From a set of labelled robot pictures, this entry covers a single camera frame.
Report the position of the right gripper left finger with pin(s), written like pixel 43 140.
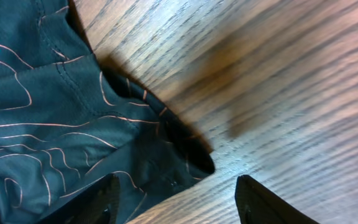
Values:
pixel 98 204

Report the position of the black printed cycling jersey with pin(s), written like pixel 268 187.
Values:
pixel 65 123

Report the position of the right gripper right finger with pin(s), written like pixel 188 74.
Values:
pixel 256 204

